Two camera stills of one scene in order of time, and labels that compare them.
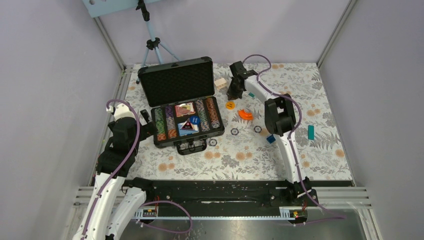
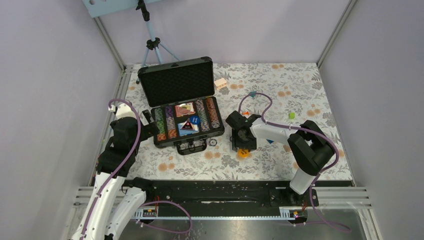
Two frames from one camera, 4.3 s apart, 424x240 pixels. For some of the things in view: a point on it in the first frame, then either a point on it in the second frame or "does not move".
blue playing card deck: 186,132 does not move
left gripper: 149,129 does not move
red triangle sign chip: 187,125 does not move
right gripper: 231,95 → 237,144
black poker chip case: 185,111 does not move
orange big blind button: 230,105 → 243,153
